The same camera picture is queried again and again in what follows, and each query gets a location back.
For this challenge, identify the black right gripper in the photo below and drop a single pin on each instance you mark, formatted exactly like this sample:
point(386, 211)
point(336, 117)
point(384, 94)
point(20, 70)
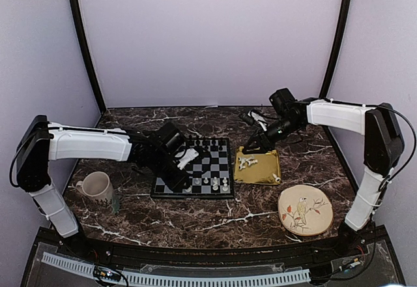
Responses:
point(264, 142)

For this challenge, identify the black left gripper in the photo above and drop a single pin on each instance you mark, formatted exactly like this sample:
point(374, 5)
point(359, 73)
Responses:
point(177, 182)

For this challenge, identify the black grey chess board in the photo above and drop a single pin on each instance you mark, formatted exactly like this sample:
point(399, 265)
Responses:
point(214, 161)

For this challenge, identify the white chess piece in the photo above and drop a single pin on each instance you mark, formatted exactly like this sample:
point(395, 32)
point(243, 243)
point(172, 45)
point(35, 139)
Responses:
point(276, 178)

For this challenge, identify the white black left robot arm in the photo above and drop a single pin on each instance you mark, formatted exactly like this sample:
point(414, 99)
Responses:
point(45, 142)

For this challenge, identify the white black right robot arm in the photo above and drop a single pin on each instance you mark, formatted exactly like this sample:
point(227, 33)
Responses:
point(378, 124)

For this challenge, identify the pile of white chess pieces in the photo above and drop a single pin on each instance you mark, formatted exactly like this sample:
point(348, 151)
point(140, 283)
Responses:
point(244, 162)

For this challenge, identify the gold metal tray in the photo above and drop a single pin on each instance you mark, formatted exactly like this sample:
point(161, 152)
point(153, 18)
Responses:
point(260, 173)

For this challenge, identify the beige ceramic mug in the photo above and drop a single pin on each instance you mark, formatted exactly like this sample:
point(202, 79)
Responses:
point(98, 188)

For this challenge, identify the beige bird painted plate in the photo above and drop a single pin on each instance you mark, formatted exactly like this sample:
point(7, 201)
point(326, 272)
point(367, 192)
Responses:
point(305, 210)

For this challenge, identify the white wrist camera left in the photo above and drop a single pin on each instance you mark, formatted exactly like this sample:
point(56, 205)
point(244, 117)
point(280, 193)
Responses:
point(190, 155)

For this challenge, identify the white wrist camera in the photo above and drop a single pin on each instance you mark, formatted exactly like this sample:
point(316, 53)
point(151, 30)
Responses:
point(252, 118)
point(190, 155)

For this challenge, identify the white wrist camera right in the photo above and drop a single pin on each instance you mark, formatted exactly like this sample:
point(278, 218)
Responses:
point(252, 118)

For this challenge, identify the white slotted cable duct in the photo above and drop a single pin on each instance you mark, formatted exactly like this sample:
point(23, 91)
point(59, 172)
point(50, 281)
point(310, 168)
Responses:
point(160, 275)

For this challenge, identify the right black frame post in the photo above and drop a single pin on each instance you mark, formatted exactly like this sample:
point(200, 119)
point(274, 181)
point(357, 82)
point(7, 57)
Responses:
point(336, 47)

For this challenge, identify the black frame post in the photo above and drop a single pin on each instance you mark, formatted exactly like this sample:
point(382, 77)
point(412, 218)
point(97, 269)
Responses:
point(86, 55)
point(336, 47)

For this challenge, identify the left black frame post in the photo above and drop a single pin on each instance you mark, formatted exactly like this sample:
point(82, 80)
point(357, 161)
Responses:
point(86, 55)

